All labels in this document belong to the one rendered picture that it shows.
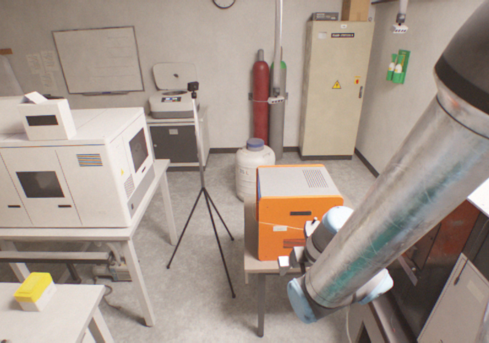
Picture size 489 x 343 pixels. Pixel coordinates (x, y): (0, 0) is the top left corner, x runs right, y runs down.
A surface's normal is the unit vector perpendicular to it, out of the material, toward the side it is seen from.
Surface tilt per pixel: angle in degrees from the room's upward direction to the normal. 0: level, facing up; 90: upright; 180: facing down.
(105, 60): 90
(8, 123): 41
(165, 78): 105
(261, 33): 90
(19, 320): 0
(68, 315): 0
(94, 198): 90
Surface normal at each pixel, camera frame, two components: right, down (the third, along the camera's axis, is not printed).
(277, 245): 0.00, 0.47
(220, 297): -0.02, -0.88
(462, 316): -1.00, 0.02
